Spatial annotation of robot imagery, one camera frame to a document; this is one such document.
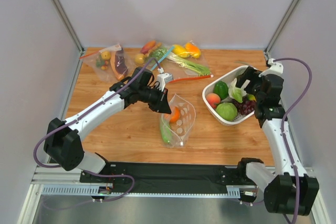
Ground fake cabbage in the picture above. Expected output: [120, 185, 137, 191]
[228, 78, 247, 103]

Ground clear white-zip bag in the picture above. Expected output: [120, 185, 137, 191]
[159, 94, 196, 148]

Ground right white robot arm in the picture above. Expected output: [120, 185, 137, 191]
[236, 67, 319, 217]

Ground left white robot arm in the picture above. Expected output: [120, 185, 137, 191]
[44, 67, 173, 174]

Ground yellow green fake mango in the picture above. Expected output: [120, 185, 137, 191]
[247, 94, 256, 101]

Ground dark red fake grapes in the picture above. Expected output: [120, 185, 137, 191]
[233, 97, 256, 115]

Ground green fake bitter gourd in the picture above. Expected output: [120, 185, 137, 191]
[160, 118, 173, 145]

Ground green fake bell pepper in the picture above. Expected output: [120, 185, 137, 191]
[213, 81, 228, 100]

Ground light green fake guava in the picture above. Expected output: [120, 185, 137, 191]
[215, 102, 238, 122]

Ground fake peach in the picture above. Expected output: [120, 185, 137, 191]
[206, 93, 221, 109]

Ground fake green onion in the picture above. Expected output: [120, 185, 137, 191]
[166, 52, 211, 76]

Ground fake green leafy vegetable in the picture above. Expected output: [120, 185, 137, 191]
[145, 47, 167, 62]

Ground clear blue-zip bag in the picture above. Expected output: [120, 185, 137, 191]
[144, 42, 174, 63]

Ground clear red-zip bag centre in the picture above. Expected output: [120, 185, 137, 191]
[162, 40, 213, 81]

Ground clear red-zip bag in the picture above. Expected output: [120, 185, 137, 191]
[80, 44, 136, 83]
[162, 40, 213, 81]

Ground fake purple sweet potato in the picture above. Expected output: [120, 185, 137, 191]
[110, 48, 128, 81]

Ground fake yellow bell pepper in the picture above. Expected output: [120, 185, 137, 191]
[172, 44, 190, 58]

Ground fake red mango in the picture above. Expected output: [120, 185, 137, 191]
[140, 40, 156, 55]

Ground clear red-zip bag left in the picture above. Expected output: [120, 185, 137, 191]
[80, 44, 136, 83]

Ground fake orange bell pepper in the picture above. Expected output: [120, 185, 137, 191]
[185, 42, 202, 59]

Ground fake yellow apple in bag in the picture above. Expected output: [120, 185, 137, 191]
[100, 51, 111, 60]

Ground white plastic basket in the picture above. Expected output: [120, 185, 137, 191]
[202, 65, 277, 126]

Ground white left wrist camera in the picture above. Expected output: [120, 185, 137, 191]
[156, 68, 173, 92]

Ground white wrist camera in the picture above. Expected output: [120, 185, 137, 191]
[259, 58, 284, 77]
[156, 68, 173, 92]

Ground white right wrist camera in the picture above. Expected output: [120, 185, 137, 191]
[259, 58, 284, 77]

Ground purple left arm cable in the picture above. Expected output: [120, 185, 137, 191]
[33, 57, 165, 168]

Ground right aluminium frame post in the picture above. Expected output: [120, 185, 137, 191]
[264, 0, 301, 57]

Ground aluminium frame post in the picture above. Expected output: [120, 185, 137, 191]
[264, 0, 301, 57]
[51, 0, 85, 53]

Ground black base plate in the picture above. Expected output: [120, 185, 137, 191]
[80, 162, 256, 193]

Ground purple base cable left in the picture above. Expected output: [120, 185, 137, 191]
[41, 174, 136, 211]

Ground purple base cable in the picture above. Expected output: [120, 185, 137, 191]
[238, 197, 266, 207]
[41, 174, 136, 211]

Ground grey slotted cable duct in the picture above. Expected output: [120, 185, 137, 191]
[41, 185, 257, 199]

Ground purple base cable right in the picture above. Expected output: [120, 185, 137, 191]
[238, 197, 266, 207]

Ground left aluminium frame post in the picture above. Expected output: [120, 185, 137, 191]
[51, 0, 85, 53]

